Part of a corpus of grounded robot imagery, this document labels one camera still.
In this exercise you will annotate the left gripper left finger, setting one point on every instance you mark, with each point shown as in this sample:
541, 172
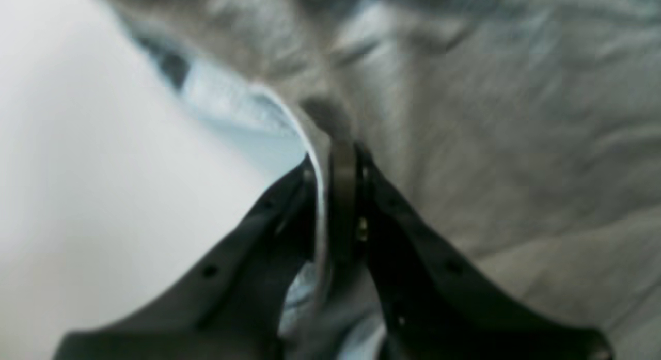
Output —
228, 306

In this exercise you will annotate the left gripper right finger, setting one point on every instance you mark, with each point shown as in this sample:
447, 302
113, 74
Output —
435, 303

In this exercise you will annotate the grey printed T-shirt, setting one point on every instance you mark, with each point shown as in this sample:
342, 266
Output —
526, 131

